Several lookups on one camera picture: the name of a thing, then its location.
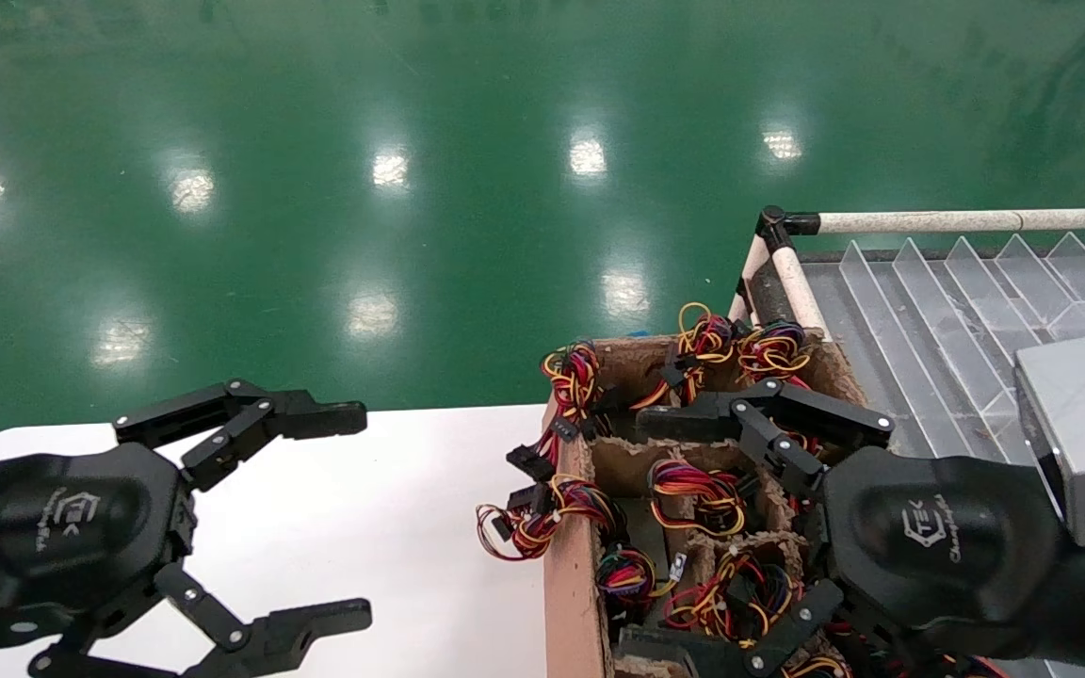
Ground black pipe joint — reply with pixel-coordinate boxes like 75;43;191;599
755;205;821;250

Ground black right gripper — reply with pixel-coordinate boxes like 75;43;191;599
616;379;1073;678

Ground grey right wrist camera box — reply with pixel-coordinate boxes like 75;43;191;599
1013;332;1085;549

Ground white rack leg pipe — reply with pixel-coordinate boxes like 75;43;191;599
727;235;769;326

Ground clear acrylic divider tray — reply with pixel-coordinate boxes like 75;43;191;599
802;231;1085;678

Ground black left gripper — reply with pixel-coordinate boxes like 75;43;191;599
0;379;374;678

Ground black rack bar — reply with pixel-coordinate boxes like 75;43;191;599
750;259;798;326

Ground brown cardboard divider box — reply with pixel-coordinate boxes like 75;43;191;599
542;330;883;678

